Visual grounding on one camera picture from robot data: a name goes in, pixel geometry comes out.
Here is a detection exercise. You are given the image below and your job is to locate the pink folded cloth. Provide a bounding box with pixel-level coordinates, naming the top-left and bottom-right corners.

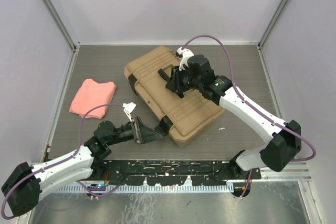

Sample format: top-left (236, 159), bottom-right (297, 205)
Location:
top-left (69, 79), bottom-right (117, 118)

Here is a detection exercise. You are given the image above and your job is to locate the tan plastic tool case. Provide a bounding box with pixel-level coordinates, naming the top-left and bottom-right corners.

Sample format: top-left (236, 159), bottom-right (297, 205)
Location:
top-left (124, 46), bottom-right (225, 148)

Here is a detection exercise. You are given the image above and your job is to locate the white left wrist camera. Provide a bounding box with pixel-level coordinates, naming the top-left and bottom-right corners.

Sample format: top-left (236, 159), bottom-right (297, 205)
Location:
top-left (122, 102), bottom-right (137, 122)

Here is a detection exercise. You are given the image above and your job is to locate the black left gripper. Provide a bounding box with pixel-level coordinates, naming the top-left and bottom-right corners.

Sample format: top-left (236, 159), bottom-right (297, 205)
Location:
top-left (106, 116), bottom-right (163, 146)

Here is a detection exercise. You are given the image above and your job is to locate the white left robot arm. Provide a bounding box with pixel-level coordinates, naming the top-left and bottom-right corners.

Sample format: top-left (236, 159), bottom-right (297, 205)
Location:
top-left (1, 116), bottom-right (163, 220)

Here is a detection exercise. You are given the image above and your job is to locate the aluminium frame rail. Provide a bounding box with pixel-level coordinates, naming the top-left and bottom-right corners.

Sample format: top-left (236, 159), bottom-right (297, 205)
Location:
top-left (259, 162), bottom-right (312, 182)

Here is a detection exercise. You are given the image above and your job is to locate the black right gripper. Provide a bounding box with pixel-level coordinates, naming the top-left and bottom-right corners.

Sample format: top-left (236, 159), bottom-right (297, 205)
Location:
top-left (165, 64), bottom-right (202, 93)

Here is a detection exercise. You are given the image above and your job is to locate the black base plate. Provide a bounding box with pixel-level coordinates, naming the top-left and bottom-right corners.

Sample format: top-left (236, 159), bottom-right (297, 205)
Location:
top-left (82, 160), bottom-right (248, 186)

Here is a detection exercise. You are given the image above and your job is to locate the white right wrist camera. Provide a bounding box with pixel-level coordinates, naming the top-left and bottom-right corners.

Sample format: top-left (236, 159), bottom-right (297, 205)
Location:
top-left (176, 47), bottom-right (194, 71)

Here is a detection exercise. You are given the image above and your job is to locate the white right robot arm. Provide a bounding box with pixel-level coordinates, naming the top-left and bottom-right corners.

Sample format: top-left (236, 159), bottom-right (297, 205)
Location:
top-left (158, 55), bottom-right (301, 179)

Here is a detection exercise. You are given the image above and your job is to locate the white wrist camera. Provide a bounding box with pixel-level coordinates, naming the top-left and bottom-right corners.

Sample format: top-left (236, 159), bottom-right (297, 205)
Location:
top-left (122, 102), bottom-right (137, 122)
top-left (176, 47), bottom-right (194, 71)

